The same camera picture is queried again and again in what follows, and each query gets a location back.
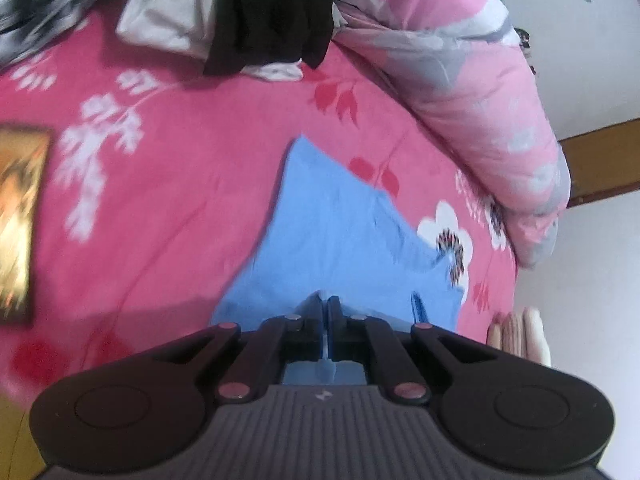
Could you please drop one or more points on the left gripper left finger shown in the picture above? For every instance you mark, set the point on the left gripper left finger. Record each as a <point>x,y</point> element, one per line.
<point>289,338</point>

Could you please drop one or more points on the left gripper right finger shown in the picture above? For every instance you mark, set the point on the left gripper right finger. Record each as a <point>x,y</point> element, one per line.
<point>372,343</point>

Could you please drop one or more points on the light blue t-shirt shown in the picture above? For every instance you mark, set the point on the light blue t-shirt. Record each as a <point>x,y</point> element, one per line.
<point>333,235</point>

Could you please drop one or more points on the person's right hand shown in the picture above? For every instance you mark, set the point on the person's right hand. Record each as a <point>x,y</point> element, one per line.
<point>521,334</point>

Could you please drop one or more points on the pink floral bed sheet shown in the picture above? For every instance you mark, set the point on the pink floral bed sheet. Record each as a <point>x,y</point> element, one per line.
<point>160,179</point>

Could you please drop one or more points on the pink grey floral quilt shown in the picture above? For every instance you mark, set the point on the pink grey floral quilt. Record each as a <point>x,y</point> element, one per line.
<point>458,65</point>

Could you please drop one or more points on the orange picture book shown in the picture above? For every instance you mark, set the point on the orange picture book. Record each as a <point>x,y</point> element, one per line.
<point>24,152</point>

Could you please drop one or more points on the black garment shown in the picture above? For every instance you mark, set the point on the black garment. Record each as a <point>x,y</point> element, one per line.
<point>261,32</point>

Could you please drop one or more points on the white garment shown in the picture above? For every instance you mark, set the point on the white garment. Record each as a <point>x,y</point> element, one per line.
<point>180,10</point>

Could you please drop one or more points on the black white patterned cloth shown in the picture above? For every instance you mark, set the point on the black white patterned cloth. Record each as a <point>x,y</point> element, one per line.
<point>27,26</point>

